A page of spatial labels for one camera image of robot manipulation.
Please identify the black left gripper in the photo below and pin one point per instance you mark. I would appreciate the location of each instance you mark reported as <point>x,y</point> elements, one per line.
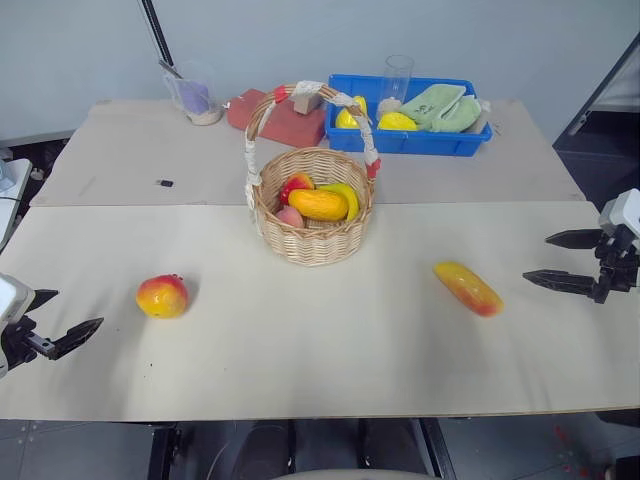
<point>22,342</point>

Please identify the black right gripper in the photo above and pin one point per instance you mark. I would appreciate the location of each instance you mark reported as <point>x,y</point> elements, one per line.
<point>617,272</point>

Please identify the red apple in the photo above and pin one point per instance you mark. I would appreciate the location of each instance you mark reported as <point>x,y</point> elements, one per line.
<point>298,183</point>

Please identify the long yellow red mango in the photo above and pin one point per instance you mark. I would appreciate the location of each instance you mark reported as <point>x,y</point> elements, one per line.
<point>468,289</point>

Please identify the round red yellow mango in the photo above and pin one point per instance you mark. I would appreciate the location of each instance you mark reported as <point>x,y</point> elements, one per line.
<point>162,296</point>

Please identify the dark cabinet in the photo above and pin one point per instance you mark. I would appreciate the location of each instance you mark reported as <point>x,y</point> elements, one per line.
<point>607,115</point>

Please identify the small black clip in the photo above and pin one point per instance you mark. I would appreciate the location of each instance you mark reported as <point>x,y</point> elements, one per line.
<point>164,183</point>

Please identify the blue plastic bin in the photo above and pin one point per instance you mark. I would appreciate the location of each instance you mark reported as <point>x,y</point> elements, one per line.
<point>400,142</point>

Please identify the light green printed cloth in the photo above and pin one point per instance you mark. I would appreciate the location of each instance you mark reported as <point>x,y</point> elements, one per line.
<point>431,102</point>

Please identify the yellow lemon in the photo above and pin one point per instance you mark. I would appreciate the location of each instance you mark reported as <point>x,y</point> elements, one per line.
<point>397,122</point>
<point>346,119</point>

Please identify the yellow green banana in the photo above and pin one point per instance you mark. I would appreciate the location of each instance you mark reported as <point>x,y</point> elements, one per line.
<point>350,197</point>

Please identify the pink peach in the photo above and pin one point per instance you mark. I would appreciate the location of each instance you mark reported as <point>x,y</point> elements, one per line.
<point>289,218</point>

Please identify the clear drinking glass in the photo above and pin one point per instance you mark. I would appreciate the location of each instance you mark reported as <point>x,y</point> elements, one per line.
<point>398,75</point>

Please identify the clear measuring cup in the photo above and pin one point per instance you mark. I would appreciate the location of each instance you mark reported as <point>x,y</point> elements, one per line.
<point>195,100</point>

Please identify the long orange yellow mango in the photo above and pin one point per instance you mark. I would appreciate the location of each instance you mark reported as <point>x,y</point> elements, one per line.
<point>317,204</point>

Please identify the small yellow pepper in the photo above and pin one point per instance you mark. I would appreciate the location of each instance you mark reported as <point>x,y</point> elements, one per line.
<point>361,103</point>

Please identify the red foam brick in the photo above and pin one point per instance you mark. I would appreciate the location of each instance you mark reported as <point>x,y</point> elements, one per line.
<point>295,127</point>

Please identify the black slanted pole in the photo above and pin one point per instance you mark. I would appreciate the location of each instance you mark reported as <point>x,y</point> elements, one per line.
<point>156,30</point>

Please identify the beige block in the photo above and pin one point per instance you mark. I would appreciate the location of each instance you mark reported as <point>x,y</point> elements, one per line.
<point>306,104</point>

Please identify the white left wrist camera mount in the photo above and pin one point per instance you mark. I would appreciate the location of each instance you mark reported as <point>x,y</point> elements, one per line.
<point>12,300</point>

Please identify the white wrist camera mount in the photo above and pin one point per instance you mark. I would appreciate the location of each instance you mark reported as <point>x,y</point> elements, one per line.
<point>622,212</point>
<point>12,300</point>

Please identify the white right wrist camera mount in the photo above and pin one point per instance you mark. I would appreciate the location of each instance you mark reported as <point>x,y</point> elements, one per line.
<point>622,212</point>

